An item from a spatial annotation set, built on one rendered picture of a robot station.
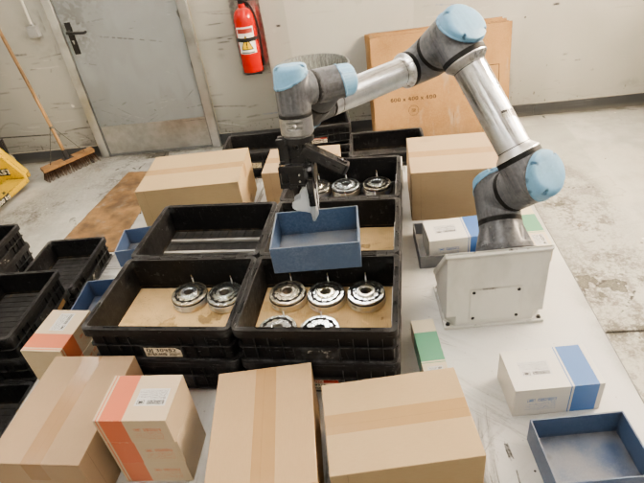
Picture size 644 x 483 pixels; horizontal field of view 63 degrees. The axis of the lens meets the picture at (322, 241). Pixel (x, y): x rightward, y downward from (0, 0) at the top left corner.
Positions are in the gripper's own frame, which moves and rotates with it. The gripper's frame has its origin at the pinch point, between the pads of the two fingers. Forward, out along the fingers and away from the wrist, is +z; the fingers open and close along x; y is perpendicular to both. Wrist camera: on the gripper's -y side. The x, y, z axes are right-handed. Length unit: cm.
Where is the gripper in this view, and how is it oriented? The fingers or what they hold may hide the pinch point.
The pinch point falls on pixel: (316, 215)
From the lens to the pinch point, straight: 127.5
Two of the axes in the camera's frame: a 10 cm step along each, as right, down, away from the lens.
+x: -0.9, 4.6, -8.8
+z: 1.1, 8.9, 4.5
